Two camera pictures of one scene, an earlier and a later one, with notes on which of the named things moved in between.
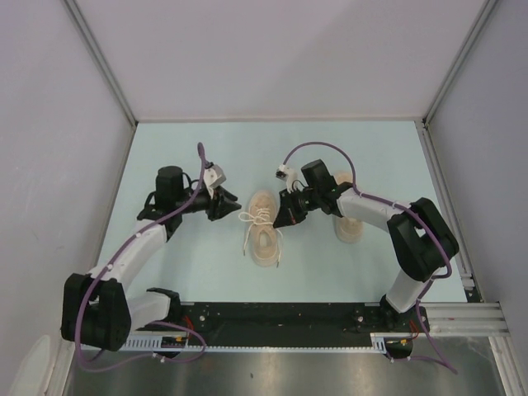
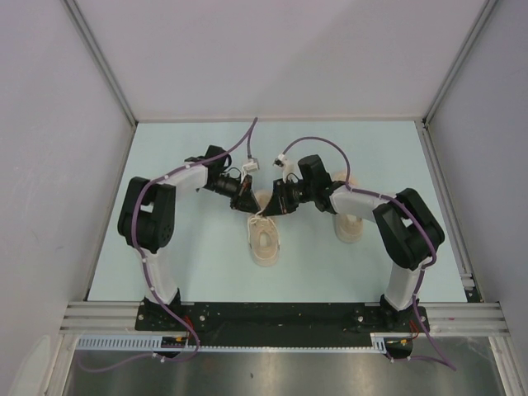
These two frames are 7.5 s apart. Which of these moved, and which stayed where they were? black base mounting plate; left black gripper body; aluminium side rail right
Moved: left black gripper body
Stayed: aluminium side rail right; black base mounting plate
